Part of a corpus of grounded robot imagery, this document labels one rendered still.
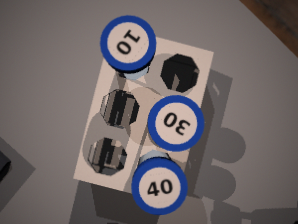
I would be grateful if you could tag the beige tube rack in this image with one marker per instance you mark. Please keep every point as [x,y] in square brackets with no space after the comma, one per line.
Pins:
[120,110]

